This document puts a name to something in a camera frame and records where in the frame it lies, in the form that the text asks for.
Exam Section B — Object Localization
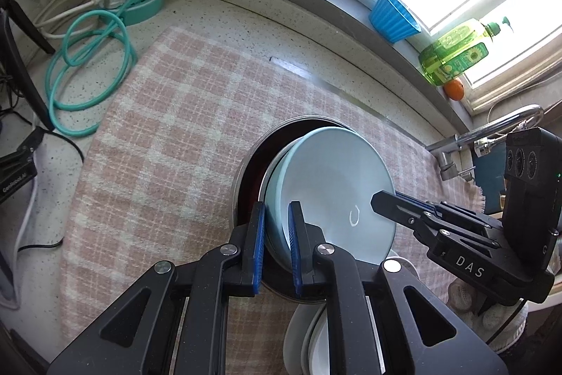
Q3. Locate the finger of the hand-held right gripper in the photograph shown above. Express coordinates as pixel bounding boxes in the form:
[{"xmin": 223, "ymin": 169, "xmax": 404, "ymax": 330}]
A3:
[
  {"xmin": 396, "ymin": 194, "xmax": 502, "ymax": 245},
  {"xmin": 371, "ymin": 190, "xmax": 484, "ymax": 258}
]

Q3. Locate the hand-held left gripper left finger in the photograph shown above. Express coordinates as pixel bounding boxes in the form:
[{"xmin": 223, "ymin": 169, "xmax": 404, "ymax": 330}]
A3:
[{"xmin": 46, "ymin": 201, "xmax": 267, "ymax": 375}]

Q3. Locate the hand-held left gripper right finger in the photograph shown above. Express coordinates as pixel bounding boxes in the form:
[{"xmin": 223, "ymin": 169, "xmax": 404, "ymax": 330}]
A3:
[{"xmin": 288, "ymin": 201, "xmax": 510, "ymax": 375}]

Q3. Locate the plain steel bowl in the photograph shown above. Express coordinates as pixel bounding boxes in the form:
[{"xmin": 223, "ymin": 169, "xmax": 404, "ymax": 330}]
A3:
[{"xmin": 230, "ymin": 116, "xmax": 352, "ymax": 305}]

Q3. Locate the person's right hand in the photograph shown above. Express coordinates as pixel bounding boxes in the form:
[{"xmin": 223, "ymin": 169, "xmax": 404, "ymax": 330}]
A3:
[{"xmin": 447, "ymin": 278, "xmax": 528, "ymax": 343}]

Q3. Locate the dark teal knife block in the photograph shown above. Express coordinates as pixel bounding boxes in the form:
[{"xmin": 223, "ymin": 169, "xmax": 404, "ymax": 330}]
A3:
[{"xmin": 473, "ymin": 144, "xmax": 510, "ymax": 213}]

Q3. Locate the white plate grey leaf print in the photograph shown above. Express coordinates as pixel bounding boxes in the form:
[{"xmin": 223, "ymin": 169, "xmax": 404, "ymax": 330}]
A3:
[{"xmin": 283, "ymin": 252, "xmax": 419, "ymax": 375}]

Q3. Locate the steel kitchen faucet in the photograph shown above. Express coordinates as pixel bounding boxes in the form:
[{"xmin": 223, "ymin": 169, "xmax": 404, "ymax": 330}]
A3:
[{"xmin": 425, "ymin": 105, "xmax": 545, "ymax": 182}]

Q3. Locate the orange fruit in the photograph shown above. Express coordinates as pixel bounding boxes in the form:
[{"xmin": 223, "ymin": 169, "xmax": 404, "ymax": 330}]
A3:
[{"xmin": 444, "ymin": 77, "xmax": 466, "ymax": 101}]

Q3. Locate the pink checked cloth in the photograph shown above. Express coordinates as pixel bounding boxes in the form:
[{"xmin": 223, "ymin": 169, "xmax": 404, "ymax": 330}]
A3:
[{"xmin": 59, "ymin": 26, "xmax": 486, "ymax": 351}]

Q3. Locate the green dish soap bottle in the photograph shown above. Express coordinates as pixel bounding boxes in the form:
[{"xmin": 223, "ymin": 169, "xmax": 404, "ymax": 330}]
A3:
[{"xmin": 418, "ymin": 17, "xmax": 513, "ymax": 87}]

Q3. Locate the blue ribbed cup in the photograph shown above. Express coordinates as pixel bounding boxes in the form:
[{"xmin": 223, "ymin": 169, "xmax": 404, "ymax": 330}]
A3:
[{"xmin": 369, "ymin": 0, "xmax": 422, "ymax": 45}]

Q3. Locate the black clamp device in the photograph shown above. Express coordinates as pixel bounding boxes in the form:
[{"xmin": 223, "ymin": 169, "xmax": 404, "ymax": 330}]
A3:
[{"xmin": 0, "ymin": 128, "xmax": 45, "ymax": 205}]

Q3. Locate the round teal power strip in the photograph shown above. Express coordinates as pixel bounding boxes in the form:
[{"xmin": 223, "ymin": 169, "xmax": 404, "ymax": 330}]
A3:
[{"xmin": 99, "ymin": 0, "xmax": 166, "ymax": 26}]

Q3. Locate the black stand leg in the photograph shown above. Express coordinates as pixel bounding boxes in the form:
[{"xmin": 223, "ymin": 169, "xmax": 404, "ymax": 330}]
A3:
[{"xmin": 0, "ymin": 0, "xmax": 56, "ymax": 130}]

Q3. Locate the black cable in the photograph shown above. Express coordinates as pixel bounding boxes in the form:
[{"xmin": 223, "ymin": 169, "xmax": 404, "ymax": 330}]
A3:
[{"xmin": 0, "ymin": 72, "xmax": 85, "ymax": 255}]

